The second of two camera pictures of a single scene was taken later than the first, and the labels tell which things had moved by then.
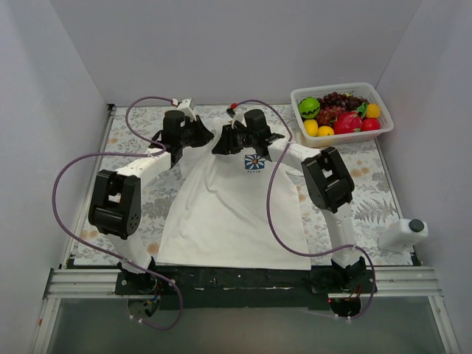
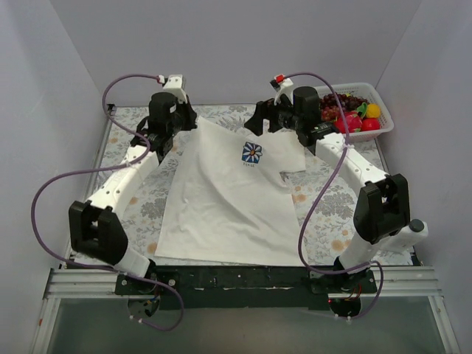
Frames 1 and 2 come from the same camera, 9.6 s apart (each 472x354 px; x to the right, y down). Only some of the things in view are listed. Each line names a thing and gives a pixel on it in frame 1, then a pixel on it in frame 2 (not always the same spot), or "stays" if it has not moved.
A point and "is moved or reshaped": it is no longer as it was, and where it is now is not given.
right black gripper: [229, 139] → [268, 115]
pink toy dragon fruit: [347, 122] stays
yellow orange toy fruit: [373, 110] stays
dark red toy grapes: [335, 102] stays
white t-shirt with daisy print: [217, 214] is moved or reshaped
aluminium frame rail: [84, 283] stays
